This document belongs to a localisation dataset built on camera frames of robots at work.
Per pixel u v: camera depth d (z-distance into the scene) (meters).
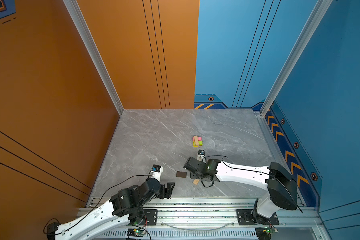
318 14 0.71
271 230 0.70
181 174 0.87
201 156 0.75
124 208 0.51
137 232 0.71
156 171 0.66
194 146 0.99
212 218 0.75
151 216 0.74
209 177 0.57
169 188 0.67
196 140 0.99
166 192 0.67
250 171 0.48
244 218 0.72
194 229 0.71
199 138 1.00
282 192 0.41
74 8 0.70
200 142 0.99
